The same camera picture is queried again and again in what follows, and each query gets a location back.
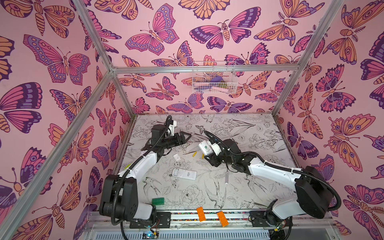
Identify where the right black corrugated cable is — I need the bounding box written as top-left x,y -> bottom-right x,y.
203,130 -> 342,212

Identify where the left orange toy brick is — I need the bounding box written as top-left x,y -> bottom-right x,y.
197,207 -> 206,222

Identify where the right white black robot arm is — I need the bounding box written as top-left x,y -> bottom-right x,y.
199,138 -> 342,220

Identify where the small white remote control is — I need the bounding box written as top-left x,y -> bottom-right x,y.
199,140 -> 214,156

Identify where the right orange toy brick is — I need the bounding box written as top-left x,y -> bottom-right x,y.
217,211 -> 229,228

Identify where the white wire basket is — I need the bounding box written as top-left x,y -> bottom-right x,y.
191,64 -> 238,95

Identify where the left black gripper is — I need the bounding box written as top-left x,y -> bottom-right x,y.
160,132 -> 192,151

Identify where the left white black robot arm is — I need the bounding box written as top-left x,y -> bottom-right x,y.
99,116 -> 192,227

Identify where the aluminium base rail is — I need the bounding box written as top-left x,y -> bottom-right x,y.
81,209 -> 343,240

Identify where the green toy brick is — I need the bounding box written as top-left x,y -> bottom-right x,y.
152,198 -> 165,206

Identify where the clear handled screwdriver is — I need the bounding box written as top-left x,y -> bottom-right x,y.
225,172 -> 229,186

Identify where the orange toy brick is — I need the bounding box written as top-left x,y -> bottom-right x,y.
217,211 -> 229,228
197,207 -> 206,222

